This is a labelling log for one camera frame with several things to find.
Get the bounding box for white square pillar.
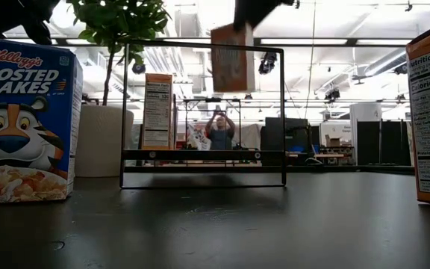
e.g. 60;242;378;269
349;102;383;165

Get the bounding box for black partition panels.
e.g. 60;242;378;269
356;120;412;167

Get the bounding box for cardboard box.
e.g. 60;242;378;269
325;134;343;149

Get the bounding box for white ribbed plant pot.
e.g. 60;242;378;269
75;104;136;179

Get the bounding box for black table mat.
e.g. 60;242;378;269
0;171;430;269

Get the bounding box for black cabinet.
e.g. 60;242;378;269
260;117;309;165

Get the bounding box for hanging black cable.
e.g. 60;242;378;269
304;0;317;120

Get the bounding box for silver ceiling duct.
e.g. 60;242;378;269
352;46;410;82

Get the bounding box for person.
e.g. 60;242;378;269
204;105;237;151

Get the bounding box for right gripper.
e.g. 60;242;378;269
234;0;296;33

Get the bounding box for green leafy plant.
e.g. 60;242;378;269
65;0;171;108

